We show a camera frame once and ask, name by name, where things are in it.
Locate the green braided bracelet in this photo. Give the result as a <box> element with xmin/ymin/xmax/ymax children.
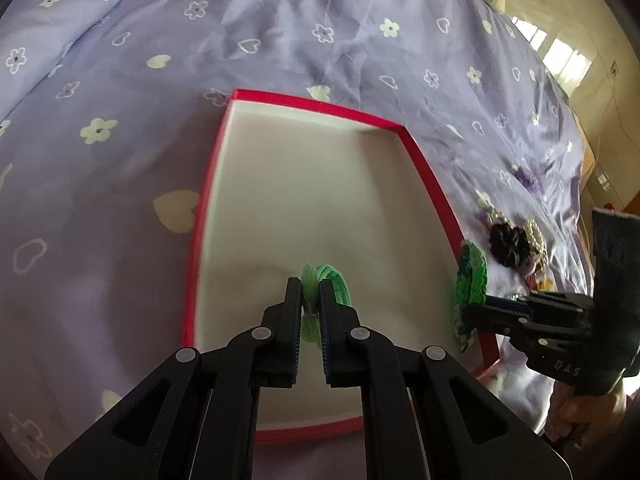
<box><xmin>451</xmin><ymin>239</ymin><xmax>490</xmax><ymax>354</ymax></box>

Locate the black fabric scrunchie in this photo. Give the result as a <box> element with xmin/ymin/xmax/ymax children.
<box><xmin>489</xmin><ymin>222</ymin><xmax>530</xmax><ymax>269</ymax></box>

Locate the pastel bead bracelet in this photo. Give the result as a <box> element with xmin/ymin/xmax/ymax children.
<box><xmin>476</xmin><ymin>194</ymin><xmax>511</xmax><ymax>229</ymax></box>

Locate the light green hair tie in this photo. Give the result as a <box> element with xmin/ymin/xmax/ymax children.
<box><xmin>298</xmin><ymin>262</ymin><xmax>354</xmax><ymax>346</ymax></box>

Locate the red shallow jewelry box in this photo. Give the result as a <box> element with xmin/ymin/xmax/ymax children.
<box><xmin>180</xmin><ymin>88</ymin><xmax>501</xmax><ymax>444</ymax></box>

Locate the person's right hand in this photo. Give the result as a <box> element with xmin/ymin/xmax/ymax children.
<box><xmin>544</xmin><ymin>380</ymin><xmax>628</xmax><ymax>445</ymax></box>

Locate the purple floral bed quilt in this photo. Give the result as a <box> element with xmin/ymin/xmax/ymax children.
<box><xmin>1</xmin><ymin>0</ymin><xmax>592</xmax><ymax>479</ymax></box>

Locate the white pearl bracelet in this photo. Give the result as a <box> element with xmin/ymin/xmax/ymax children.
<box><xmin>522</xmin><ymin>218</ymin><xmax>548</xmax><ymax>261</ymax></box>

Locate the purple flower hair tie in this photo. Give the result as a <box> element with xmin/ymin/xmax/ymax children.
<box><xmin>514</xmin><ymin>167</ymin><xmax>544</xmax><ymax>198</ymax></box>

